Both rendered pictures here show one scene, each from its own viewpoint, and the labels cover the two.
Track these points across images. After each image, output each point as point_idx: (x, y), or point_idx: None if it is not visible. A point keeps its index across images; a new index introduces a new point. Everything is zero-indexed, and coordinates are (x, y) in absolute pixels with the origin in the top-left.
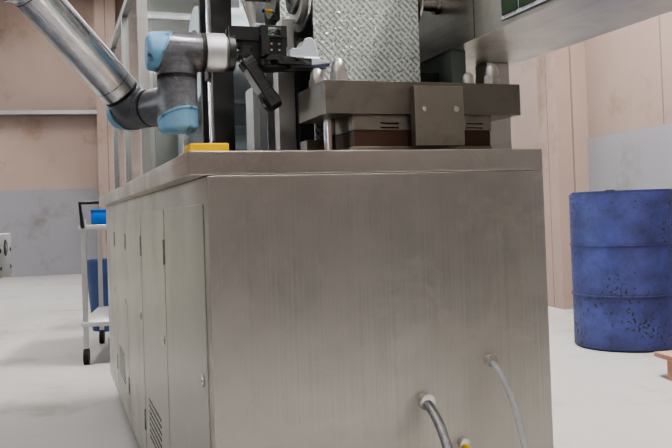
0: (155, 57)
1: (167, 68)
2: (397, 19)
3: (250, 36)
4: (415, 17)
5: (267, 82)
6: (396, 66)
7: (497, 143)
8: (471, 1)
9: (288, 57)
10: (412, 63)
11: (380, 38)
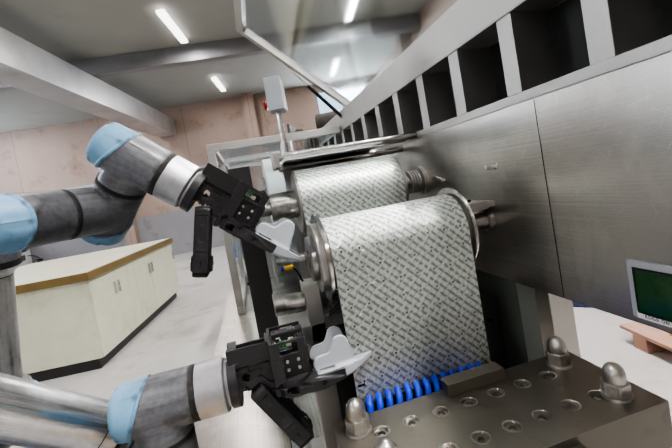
0: (120, 439)
1: (141, 447)
2: (448, 269)
3: (257, 358)
4: (470, 260)
5: (289, 417)
6: (455, 329)
7: (563, 338)
8: (552, 246)
9: (312, 383)
10: (474, 319)
11: (430, 300)
